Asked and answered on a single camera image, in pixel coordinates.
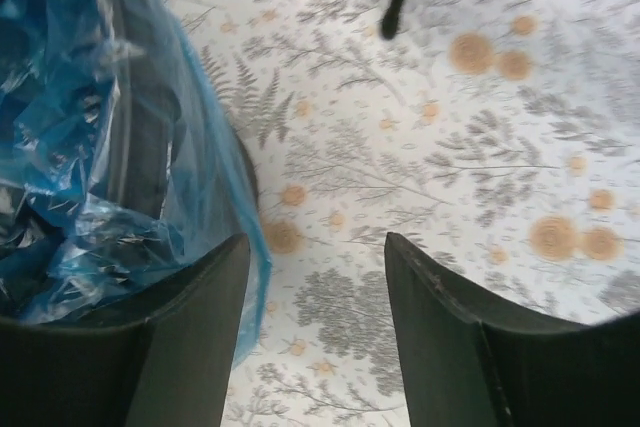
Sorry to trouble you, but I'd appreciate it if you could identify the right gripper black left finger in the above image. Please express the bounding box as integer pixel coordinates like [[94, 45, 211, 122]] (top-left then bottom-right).
[[1, 234, 250, 426]]

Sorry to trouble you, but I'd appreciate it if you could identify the floral patterned table mat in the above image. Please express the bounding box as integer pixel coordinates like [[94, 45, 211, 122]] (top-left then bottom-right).
[[166, 0, 639, 426]]

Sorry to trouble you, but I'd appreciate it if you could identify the black ribbed trash bin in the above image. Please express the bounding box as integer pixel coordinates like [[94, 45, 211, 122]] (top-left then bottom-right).
[[0, 0, 261, 321]]

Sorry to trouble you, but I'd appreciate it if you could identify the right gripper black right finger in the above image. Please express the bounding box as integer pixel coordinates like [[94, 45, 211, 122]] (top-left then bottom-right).
[[384, 233, 639, 427]]

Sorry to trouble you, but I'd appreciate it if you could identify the blue trash bag roll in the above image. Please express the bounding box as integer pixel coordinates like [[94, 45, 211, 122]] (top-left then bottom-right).
[[0, 0, 274, 366]]

